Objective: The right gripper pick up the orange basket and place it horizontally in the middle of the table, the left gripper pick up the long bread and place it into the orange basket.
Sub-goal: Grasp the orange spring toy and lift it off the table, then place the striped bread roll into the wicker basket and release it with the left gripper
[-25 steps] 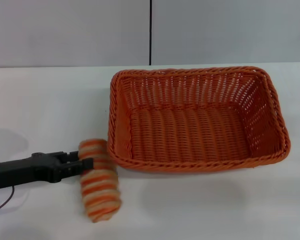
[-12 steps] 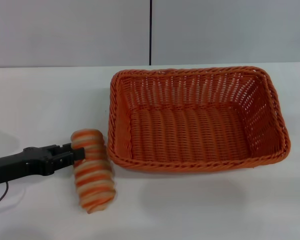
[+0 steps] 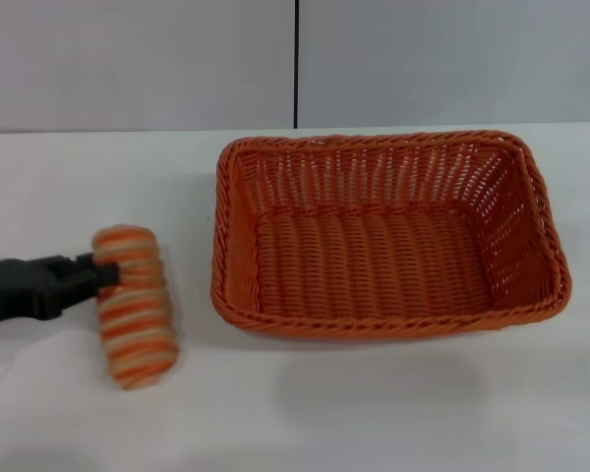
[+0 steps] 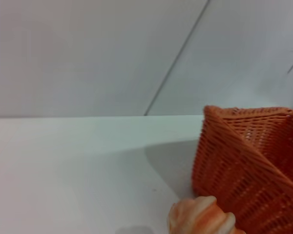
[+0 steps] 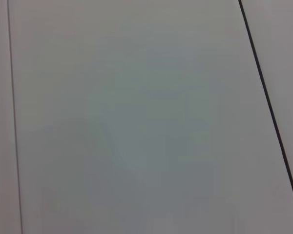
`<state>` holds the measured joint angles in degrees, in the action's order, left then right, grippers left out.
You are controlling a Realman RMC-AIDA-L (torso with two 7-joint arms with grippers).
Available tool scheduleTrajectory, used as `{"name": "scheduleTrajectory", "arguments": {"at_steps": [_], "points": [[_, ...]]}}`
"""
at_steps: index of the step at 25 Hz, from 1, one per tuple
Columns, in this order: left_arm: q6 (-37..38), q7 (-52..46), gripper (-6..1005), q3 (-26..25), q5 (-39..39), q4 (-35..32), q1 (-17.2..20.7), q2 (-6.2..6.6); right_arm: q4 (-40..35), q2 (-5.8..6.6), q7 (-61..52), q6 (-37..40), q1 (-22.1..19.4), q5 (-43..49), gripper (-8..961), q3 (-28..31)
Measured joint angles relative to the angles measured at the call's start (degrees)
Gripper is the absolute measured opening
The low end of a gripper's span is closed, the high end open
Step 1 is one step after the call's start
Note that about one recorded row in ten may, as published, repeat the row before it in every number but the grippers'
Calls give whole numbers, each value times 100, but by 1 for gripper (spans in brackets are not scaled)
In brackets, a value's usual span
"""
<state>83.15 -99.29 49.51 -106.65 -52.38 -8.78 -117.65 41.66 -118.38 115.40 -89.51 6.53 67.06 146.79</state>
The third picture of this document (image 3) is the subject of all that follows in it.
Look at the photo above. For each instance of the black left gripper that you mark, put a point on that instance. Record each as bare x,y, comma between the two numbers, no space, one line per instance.
15,290

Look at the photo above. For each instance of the orange cream striped bread roll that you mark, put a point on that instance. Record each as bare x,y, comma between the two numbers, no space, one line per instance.
137,324

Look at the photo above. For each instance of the orange woven rectangular basket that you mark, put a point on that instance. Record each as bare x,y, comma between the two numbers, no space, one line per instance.
373,314

